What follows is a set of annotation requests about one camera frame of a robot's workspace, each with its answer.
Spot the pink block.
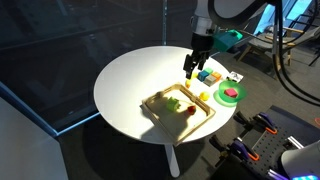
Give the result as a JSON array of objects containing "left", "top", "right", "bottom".
[{"left": 223, "top": 87, "right": 239, "bottom": 99}]

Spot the red toy strawberry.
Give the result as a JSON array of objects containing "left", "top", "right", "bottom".
[{"left": 186, "top": 105, "right": 197, "bottom": 116}]

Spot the white table base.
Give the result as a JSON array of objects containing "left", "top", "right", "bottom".
[{"left": 163, "top": 143, "right": 181, "bottom": 179}]

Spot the blue block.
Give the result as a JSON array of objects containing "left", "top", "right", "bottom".
[{"left": 197, "top": 70, "right": 210, "bottom": 82}]

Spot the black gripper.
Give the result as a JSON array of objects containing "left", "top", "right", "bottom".
[{"left": 182, "top": 32, "right": 215, "bottom": 81}]

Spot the black perforated board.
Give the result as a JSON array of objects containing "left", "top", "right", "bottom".
[{"left": 256, "top": 105, "right": 320, "bottom": 161}]

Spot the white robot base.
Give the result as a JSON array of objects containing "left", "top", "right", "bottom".
[{"left": 280, "top": 139, "right": 320, "bottom": 180}]

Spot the white box with black print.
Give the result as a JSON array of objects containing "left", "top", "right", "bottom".
[{"left": 226, "top": 70, "right": 245, "bottom": 84}]

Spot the green plastic bowl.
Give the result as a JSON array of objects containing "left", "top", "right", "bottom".
[{"left": 218, "top": 79, "right": 249, "bottom": 107}]

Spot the wooden tray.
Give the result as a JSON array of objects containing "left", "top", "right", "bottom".
[{"left": 141, "top": 82, "right": 217, "bottom": 147}]

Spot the black cable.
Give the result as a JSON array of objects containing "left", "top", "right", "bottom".
[{"left": 270, "top": 0, "right": 320, "bottom": 108}]

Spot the orange block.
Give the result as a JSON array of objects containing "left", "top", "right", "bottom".
[{"left": 211, "top": 71, "right": 223, "bottom": 83}]

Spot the teal wrist camera housing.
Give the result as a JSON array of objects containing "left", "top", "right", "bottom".
[{"left": 212, "top": 28, "right": 244, "bottom": 53}]

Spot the yellow toy lemon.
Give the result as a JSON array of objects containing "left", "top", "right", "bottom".
[{"left": 199, "top": 91, "right": 211, "bottom": 102}]

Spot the light green block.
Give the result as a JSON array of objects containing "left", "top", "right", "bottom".
[{"left": 165, "top": 96, "right": 182, "bottom": 113}]

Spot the purple clamp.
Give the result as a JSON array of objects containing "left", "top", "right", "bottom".
[
  {"left": 265, "top": 168, "right": 289, "bottom": 180},
  {"left": 233, "top": 111, "right": 279, "bottom": 136},
  {"left": 209, "top": 134, "right": 262, "bottom": 164}
]

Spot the grey block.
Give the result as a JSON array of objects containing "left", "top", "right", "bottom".
[{"left": 204, "top": 75, "right": 218, "bottom": 88}]

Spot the wooden chair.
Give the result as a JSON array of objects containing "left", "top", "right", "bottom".
[{"left": 237, "top": 13, "right": 320, "bottom": 80}]

